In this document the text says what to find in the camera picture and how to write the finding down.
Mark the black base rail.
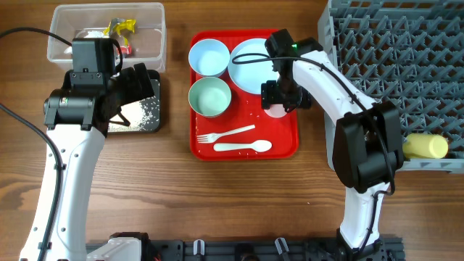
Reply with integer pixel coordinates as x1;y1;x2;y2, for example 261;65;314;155
86;237;405;261

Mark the yellow snack wrapper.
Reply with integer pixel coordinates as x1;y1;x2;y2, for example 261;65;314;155
103;18;136;36

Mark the black plastic tray bin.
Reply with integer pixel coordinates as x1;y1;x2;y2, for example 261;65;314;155
108;70;161;133

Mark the white plastic fork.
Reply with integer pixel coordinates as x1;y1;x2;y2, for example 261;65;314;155
196;125;255;144

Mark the yellow plastic cup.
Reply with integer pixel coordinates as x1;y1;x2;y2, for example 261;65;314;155
402;133;449;159

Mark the white napkin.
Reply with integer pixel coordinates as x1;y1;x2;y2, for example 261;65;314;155
64;30;109;54

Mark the white plastic spoon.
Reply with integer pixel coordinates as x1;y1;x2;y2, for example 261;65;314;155
213;140;273;152

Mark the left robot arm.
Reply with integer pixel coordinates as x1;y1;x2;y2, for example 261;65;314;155
20;63;160;260

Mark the pile of white rice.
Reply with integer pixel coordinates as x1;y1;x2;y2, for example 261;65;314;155
109;96;161;133

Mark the light blue bowl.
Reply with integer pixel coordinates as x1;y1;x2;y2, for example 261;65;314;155
188;38;230;77

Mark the red serving tray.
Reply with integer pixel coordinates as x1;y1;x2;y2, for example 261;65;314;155
189;28;299;162

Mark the light blue plate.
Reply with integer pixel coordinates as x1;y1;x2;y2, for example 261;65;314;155
228;38;279;95

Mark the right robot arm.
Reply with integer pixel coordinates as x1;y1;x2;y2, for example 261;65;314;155
261;29;404;260

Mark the grey dishwasher rack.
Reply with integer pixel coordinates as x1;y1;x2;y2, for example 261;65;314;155
318;0;463;174

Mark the green bowl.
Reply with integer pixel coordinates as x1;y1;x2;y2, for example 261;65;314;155
188;77;232;117

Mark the pink plastic cup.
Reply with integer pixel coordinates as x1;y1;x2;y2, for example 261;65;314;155
264;104;287;118

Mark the red snack wrapper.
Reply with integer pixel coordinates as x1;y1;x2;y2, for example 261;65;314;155
121;44;132;55

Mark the clear plastic waste bin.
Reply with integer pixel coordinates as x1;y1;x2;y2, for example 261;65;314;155
50;2;167;73

